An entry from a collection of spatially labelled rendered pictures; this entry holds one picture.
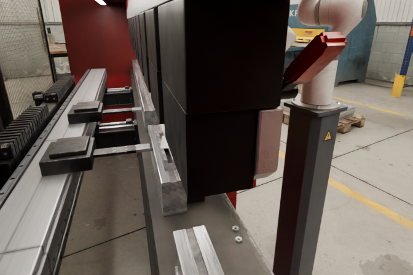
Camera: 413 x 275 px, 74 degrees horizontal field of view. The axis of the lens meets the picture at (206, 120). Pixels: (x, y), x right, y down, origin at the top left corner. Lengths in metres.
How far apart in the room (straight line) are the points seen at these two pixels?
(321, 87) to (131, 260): 1.41
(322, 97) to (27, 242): 1.00
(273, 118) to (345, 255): 1.81
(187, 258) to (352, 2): 0.93
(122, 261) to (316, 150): 1.27
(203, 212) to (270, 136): 0.50
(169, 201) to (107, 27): 2.33
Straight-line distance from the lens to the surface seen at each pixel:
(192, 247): 0.51
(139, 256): 1.88
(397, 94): 6.17
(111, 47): 2.86
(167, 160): 0.69
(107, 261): 1.90
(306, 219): 1.37
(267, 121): 0.24
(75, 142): 0.77
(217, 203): 0.75
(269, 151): 0.25
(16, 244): 0.57
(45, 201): 0.65
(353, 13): 1.10
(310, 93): 1.15
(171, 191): 0.68
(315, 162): 1.22
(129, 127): 1.36
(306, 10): 1.13
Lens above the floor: 1.32
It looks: 20 degrees down
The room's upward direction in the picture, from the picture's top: straight up
